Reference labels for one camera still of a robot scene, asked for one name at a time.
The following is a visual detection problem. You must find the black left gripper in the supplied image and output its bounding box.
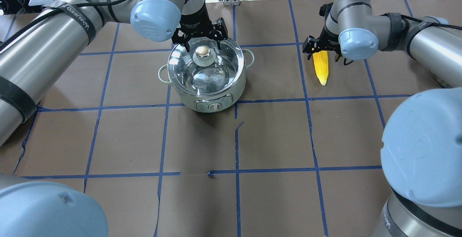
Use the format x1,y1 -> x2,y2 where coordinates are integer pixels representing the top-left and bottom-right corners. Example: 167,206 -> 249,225
171,10 -> 229,53

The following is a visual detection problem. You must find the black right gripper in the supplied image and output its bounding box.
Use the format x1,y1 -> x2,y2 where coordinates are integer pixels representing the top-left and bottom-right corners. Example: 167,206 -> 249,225
302,21 -> 343,62

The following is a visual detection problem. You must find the yellow toy corn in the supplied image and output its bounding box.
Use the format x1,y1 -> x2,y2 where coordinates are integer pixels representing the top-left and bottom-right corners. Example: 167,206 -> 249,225
312,50 -> 330,86

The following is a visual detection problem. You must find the glass pot lid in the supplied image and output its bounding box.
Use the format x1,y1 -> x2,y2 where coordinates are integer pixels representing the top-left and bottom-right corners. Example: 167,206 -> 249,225
167,38 -> 247,97

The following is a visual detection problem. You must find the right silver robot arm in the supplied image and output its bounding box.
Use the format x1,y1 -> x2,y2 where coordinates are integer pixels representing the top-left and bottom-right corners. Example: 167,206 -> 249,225
302,0 -> 462,237

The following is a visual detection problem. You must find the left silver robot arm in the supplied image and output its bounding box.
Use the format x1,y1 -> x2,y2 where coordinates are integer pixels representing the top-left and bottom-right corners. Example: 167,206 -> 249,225
0,0 -> 228,237

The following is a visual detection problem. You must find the pale green electric pot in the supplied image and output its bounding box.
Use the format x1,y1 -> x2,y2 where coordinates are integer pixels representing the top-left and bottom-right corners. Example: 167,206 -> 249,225
157,38 -> 255,113

